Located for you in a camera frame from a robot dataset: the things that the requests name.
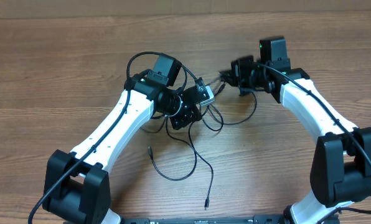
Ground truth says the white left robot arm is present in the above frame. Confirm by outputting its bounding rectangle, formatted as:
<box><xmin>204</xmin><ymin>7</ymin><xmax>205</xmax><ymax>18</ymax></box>
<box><xmin>34</xmin><ymin>53</ymin><xmax>214</xmax><ymax>223</ymax></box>

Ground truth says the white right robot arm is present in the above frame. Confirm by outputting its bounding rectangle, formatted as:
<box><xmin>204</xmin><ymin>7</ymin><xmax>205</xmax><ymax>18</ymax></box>
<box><xmin>221</xmin><ymin>36</ymin><xmax>371</xmax><ymax>223</ymax></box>

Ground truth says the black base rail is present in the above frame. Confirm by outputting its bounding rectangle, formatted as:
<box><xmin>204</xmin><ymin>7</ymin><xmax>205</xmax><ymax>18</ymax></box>
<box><xmin>120</xmin><ymin>215</ymin><xmax>293</xmax><ymax>224</ymax></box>

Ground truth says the thin black usb cable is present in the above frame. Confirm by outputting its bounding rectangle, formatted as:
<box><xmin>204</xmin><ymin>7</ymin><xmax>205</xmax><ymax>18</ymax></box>
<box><xmin>165</xmin><ymin>116</ymin><xmax>214</xmax><ymax>210</ymax></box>

